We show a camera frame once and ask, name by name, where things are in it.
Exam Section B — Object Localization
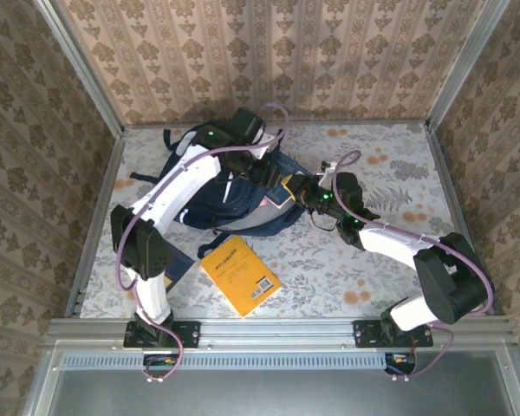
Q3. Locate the blue book with white text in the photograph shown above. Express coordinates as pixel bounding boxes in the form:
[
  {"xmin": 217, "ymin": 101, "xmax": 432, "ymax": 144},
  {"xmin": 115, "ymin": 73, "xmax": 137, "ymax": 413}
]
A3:
[{"xmin": 263, "ymin": 149, "xmax": 309, "ymax": 211}]

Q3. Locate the navy blue backpack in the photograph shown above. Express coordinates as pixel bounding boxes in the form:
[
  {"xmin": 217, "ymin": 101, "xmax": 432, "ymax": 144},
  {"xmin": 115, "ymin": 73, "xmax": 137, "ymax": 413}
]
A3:
[{"xmin": 128, "ymin": 123, "xmax": 317, "ymax": 261}]

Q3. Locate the navy book with yellow label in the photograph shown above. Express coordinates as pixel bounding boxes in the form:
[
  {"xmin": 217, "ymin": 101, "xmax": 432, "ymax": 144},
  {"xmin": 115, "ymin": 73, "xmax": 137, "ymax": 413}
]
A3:
[{"xmin": 164, "ymin": 246, "xmax": 197, "ymax": 296}]

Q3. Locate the floral tablecloth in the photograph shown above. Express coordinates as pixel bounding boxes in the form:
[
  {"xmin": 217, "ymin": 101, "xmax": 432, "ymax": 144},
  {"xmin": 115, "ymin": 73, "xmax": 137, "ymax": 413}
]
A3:
[{"xmin": 80, "ymin": 123, "xmax": 482, "ymax": 320}]

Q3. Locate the grey metal sheet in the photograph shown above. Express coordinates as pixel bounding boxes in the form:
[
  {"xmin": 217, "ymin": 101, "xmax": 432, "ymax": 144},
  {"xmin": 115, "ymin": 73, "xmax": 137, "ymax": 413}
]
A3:
[{"xmin": 23, "ymin": 340, "xmax": 520, "ymax": 416}]

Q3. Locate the aluminium back rail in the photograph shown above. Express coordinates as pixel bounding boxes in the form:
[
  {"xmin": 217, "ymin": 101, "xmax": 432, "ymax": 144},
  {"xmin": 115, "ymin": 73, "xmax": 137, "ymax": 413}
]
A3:
[{"xmin": 123, "ymin": 119, "xmax": 432, "ymax": 129}]

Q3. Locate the aluminium side rail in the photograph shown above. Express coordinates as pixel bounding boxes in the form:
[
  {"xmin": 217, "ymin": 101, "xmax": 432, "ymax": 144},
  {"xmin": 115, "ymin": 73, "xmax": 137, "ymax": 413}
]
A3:
[
  {"xmin": 64, "ymin": 129, "xmax": 129, "ymax": 320},
  {"xmin": 424, "ymin": 123, "xmax": 504, "ymax": 317}
]

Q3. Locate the aluminium front rail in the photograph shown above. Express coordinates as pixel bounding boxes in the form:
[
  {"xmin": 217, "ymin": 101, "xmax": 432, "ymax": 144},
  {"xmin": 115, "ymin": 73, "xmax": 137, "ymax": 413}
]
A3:
[{"xmin": 47, "ymin": 318, "xmax": 515, "ymax": 348}]

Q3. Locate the aluminium corner post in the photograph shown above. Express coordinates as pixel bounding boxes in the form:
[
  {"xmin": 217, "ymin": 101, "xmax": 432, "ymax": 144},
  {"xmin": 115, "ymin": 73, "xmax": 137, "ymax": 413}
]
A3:
[
  {"xmin": 32, "ymin": 0, "xmax": 127, "ymax": 138},
  {"xmin": 426, "ymin": 0, "xmax": 512, "ymax": 131}
]

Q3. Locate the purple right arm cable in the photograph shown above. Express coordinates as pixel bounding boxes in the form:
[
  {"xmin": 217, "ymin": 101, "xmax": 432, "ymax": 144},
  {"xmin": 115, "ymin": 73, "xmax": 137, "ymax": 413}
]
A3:
[{"xmin": 331, "ymin": 149, "xmax": 495, "ymax": 382}]

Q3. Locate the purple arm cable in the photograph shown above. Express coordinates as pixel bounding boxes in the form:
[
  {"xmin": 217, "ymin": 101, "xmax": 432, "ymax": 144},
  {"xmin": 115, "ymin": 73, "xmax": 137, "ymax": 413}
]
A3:
[
  {"xmin": 116, "ymin": 102, "xmax": 289, "ymax": 383},
  {"xmin": 331, "ymin": 149, "xmax": 495, "ymax": 382}
]

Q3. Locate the grey slotted cable duct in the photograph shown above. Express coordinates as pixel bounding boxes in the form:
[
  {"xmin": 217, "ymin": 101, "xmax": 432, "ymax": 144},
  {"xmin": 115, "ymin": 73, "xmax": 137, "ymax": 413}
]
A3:
[{"xmin": 58, "ymin": 351, "xmax": 417, "ymax": 372}]

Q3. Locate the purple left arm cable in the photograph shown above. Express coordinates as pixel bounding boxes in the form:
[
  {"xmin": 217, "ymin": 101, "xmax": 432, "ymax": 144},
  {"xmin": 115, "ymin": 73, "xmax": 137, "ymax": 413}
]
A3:
[{"xmin": 116, "ymin": 102, "xmax": 289, "ymax": 383}]

